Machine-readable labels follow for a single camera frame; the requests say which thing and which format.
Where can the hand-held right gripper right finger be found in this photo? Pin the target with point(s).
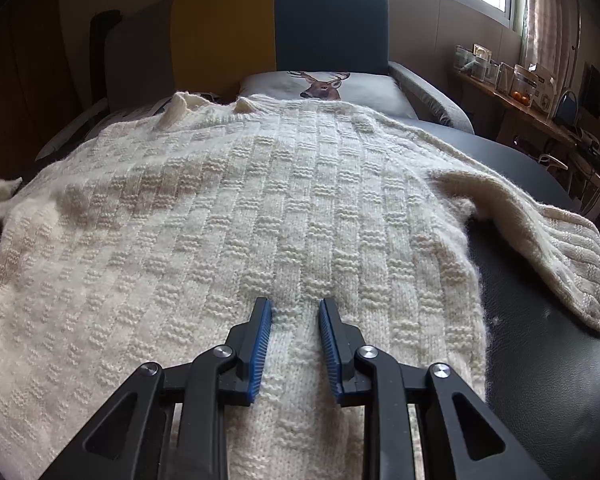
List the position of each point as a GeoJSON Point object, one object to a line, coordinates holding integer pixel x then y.
{"type": "Point", "coordinates": [327, 332]}

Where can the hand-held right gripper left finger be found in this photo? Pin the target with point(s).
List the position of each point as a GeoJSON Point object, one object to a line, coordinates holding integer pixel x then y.
{"type": "Point", "coordinates": [263, 330]}

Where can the cream knitted sweater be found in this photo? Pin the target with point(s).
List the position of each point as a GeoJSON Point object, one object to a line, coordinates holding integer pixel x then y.
{"type": "Point", "coordinates": [230, 210]}

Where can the black chair back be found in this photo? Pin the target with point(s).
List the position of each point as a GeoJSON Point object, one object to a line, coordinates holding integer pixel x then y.
{"type": "Point", "coordinates": [102, 40]}

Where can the black leather bed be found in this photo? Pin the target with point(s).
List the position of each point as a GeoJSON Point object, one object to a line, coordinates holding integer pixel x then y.
{"type": "Point", "coordinates": [530, 360]}

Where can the white deer print pillow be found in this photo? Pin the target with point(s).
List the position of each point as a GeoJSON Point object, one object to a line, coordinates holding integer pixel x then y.
{"type": "Point", "coordinates": [375, 95]}

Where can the grey upholstered armrest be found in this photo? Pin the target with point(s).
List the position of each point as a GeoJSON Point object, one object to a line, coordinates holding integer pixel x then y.
{"type": "Point", "coordinates": [430, 92]}

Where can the wooden side shelf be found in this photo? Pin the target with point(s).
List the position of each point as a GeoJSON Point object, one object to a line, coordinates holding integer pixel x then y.
{"type": "Point", "coordinates": [530, 120]}

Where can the grey yellow teal padded headboard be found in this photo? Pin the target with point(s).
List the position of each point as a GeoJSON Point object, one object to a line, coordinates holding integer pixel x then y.
{"type": "Point", "coordinates": [230, 35]}

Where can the clear storage containers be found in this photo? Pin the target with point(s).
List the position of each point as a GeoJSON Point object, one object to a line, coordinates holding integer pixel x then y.
{"type": "Point", "coordinates": [475, 65]}

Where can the oranges in clear box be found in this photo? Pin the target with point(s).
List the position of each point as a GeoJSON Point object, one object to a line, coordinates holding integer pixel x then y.
{"type": "Point", "coordinates": [521, 95]}

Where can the blue round chair back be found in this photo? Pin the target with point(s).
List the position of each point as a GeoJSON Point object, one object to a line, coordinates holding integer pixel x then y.
{"type": "Point", "coordinates": [569, 107]}

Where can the black monitor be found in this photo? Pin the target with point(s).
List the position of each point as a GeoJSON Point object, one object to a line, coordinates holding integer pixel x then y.
{"type": "Point", "coordinates": [597, 87]}

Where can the pale patterned curtain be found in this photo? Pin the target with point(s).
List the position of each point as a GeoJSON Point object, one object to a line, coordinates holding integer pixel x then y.
{"type": "Point", "coordinates": [550, 10]}

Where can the white bed rail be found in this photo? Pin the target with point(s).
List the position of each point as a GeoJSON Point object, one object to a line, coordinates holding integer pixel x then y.
{"type": "Point", "coordinates": [80, 127]}

